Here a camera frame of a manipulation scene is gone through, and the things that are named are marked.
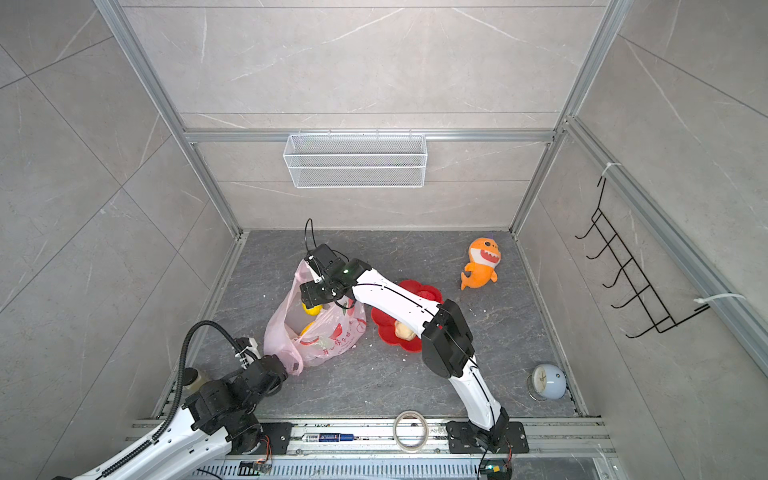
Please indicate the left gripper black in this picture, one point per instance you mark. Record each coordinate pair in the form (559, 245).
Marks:
(282, 380)

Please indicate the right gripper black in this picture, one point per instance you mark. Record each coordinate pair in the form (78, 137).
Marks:
(309, 295)

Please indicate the cream fake pear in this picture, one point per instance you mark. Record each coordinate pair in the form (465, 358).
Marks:
(312, 311)

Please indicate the pink plastic bag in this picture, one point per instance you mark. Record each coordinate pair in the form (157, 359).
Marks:
(335, 330)

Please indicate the red flower-shaped plate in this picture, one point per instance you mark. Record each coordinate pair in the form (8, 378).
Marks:
(388, 327)

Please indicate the peach fake fruit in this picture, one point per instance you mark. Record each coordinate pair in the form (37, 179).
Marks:
(404, 332)

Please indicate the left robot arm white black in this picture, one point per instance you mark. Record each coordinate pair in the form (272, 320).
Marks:
(216, 420)

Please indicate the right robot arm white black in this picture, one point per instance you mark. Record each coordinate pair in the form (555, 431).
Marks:
(447, 348)

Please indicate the yellow fake banana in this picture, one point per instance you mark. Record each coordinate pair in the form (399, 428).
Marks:
(307, 328)

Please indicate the small dark-lid jar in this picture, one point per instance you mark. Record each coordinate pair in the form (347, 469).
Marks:
(192, 380)

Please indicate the blue marker pen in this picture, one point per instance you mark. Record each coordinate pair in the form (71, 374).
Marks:
(328, 437)

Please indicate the orange shark plush toy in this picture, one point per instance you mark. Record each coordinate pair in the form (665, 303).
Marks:
(484, 256)

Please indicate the clear tape roll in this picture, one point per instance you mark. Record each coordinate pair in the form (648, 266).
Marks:
(410, 431)

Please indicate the white round alarm clock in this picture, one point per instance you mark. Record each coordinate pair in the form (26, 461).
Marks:
(546, 382)

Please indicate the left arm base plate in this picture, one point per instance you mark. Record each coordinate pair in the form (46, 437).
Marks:
(273, 436)

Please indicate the white wire mesh basket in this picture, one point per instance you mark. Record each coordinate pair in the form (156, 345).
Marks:
(353, 161)

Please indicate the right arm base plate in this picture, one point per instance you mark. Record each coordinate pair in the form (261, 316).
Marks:
(462, 438)

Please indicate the black wire hook rack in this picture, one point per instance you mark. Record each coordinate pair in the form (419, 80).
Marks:
(629, 272)

